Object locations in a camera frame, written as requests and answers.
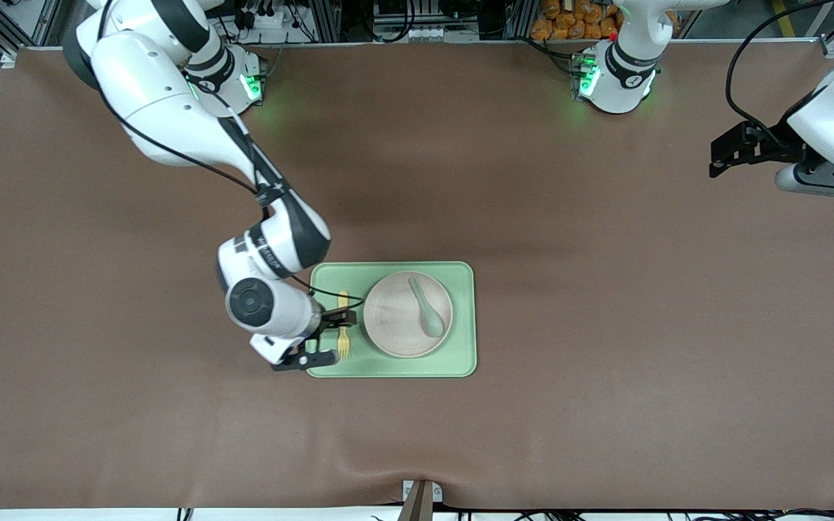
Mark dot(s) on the light green rectangular tray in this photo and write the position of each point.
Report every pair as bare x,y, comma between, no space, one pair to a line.
388,366

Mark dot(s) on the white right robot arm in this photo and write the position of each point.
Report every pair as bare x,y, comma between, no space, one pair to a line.
156,87

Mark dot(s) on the aluminium frame post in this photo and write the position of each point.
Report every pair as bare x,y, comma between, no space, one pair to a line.
520,18
326,22

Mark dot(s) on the metal table edge clamp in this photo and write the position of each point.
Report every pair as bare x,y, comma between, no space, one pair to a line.
420,503

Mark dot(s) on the beige round plate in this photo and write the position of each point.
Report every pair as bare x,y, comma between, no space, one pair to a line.
395,318

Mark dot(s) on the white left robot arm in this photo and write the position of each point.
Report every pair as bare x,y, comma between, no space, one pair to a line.
623,79

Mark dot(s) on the orange packaged goods pile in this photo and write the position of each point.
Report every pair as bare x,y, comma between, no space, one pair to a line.
569,18

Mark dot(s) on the white power strip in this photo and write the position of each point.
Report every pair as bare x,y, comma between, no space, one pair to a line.
261,18

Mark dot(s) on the yellow plastic fork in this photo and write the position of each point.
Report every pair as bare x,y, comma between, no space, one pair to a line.
344,344

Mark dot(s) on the white terminal block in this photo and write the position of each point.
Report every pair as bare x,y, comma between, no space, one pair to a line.
431,33

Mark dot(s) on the pale green plastic spoon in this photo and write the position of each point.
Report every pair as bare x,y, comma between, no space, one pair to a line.
431,322

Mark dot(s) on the brown table mat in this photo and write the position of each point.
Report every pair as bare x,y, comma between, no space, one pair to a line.
171,405

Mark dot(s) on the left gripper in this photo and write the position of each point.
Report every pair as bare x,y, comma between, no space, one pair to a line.
770,145

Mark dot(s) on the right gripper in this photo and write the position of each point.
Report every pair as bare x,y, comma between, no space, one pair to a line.
333,318

